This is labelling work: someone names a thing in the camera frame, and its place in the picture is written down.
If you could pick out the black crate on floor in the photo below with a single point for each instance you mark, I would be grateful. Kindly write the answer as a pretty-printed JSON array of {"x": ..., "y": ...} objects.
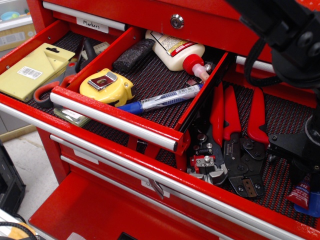
[{"x": 12, "y": 188}]

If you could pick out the blue plastic pouch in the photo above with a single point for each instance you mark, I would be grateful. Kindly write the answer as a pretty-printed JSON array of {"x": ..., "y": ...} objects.
[{"x": 313, "y": 205}]

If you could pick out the red handled crimping tool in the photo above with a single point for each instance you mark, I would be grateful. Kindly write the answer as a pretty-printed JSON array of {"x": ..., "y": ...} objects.
[{"x": 244, "y": 156}]

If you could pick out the white markers label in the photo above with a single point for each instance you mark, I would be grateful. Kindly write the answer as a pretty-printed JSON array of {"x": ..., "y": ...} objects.
[{"x": 92, "y": 25}]

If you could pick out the red handled wire stripper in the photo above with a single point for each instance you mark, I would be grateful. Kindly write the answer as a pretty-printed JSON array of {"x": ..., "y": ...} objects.
[{"x": 205, "y": 157}]

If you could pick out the black foam block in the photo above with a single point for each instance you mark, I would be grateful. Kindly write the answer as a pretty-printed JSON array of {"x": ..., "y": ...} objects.
[{"x": 131, "y": 56}]

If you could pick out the cardboard box in background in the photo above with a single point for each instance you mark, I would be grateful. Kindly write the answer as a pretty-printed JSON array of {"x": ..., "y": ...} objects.
[{"x": 11, "y": 38}]

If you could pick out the yellow tape measure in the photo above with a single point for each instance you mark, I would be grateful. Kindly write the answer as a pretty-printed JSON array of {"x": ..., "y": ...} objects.
[{"x": 108, "y": 87}]

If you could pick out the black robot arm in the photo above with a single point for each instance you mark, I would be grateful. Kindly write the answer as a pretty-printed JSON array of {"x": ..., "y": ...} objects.
[{"x": 292, "y": 31}]

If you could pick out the silver round cabinet lock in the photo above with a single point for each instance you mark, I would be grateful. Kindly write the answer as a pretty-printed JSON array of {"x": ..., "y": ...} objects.
[{"x": 177, "y": 21}]

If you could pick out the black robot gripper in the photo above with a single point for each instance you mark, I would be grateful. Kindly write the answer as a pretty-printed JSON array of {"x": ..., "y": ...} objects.
[{"x": 302, "y": 150}]

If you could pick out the red bottom open drawer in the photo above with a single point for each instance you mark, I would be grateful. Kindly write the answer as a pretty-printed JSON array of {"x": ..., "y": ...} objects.
[{"x": 104, "y": 212}]

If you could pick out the white wood glue bottle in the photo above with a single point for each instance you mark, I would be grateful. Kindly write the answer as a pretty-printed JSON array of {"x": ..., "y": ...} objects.
[{"x": 179, "y": 54}]

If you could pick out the clear small plastic case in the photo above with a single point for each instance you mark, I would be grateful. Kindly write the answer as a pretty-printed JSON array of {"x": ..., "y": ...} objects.
[{"x": 71, "y": 116}]

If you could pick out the pale yellow flat box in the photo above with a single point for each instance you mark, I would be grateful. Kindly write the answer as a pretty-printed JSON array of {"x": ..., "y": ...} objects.
[{"x": 43, "y": 64}]

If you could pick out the blue and white marker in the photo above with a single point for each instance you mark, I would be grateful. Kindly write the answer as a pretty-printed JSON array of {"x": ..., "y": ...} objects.
[{"x": 161, "y": 101}]

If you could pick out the red threadlocker tube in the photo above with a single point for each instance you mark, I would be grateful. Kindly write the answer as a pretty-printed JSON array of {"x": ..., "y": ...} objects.
[{"x": 300, "y": 195}]

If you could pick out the red and grey scissors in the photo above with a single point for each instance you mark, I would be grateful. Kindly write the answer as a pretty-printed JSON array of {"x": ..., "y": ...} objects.
[{"x": 84, "y": 54}]

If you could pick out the red metal tool chest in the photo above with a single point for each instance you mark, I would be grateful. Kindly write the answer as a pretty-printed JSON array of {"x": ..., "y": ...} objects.
[{"x": 147, "y": 156}]

